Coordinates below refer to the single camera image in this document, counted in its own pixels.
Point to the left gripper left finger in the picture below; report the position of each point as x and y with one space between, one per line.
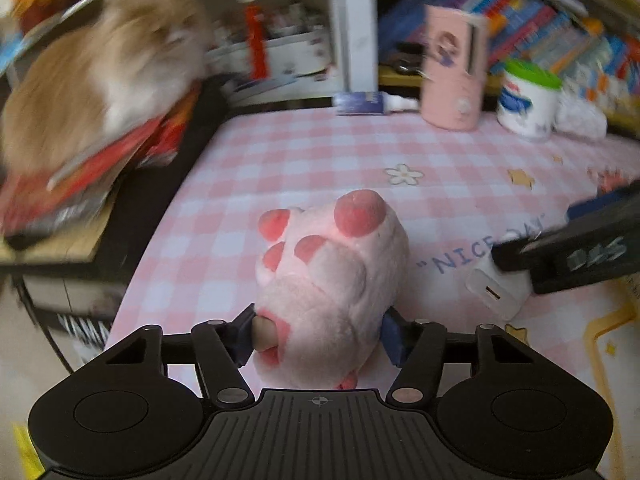
221 348

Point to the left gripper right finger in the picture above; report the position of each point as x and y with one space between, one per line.
417 349

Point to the white power adapter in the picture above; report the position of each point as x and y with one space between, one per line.
504 293

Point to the pink paw plush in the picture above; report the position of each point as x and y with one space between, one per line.
324 283

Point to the white yellow desk mat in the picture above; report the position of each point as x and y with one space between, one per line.
612 344

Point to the white quilted pouch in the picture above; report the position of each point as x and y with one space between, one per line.
580 119

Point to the black electronic keyboard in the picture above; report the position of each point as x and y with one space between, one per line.
140 203

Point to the pink checkered tablecloth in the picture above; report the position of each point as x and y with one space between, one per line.
455 193

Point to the white jar green lid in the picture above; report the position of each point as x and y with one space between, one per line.
528 100

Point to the row of colourful books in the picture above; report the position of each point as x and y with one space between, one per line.
592 44

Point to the keyboard stand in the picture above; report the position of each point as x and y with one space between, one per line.
90 330

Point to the red books under cat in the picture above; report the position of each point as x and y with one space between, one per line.
42 203

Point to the blue spray bottle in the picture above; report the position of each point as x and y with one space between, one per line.
372 104

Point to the pink humidifier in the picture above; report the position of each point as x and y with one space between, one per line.
454 68

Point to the red doll figurine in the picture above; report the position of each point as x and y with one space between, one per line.
255 39

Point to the orange and white cat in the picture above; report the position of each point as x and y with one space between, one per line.
134 63

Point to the white pen holder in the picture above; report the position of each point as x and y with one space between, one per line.
293 56

